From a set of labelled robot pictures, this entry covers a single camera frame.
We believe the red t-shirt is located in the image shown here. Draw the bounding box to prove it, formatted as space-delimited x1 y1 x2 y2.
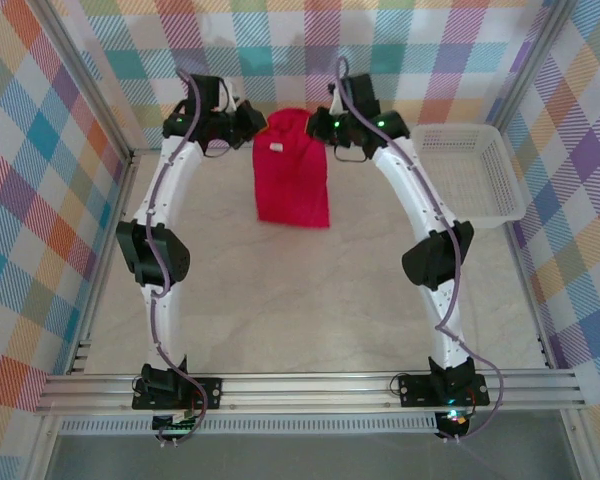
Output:
252 107 331 230

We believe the white plastic basket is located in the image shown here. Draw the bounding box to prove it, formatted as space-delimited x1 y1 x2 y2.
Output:
408 123 527 231

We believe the aluminium mounting beam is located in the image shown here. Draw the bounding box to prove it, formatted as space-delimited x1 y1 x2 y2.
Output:
33 368 587 416

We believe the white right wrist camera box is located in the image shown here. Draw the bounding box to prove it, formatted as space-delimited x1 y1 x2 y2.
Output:
328 84 347 115

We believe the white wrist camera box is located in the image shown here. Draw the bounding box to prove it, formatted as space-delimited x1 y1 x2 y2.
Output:
215 78 245 114
328 84 347 115

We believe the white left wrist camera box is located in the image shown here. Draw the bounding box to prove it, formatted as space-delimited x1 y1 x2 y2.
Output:
215 78 245 114

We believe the aluminium rail under checked wall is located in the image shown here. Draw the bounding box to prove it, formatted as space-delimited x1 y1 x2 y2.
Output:
129 143 416 155

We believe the aluminium frame post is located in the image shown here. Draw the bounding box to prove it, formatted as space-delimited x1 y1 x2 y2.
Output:
29 0 142 162
484 0 581 135

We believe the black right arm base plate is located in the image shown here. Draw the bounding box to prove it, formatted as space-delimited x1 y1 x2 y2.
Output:
397 372 491 409

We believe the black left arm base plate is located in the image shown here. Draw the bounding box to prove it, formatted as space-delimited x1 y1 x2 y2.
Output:
131 377 225 412

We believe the slotted grey cable duct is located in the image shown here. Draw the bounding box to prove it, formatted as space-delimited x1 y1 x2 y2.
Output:
59 417 441 436

